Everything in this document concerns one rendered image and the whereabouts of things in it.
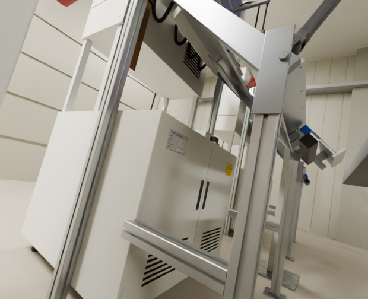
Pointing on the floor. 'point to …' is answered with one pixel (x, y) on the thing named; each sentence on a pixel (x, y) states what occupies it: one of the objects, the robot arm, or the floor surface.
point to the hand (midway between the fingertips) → (249, 85)
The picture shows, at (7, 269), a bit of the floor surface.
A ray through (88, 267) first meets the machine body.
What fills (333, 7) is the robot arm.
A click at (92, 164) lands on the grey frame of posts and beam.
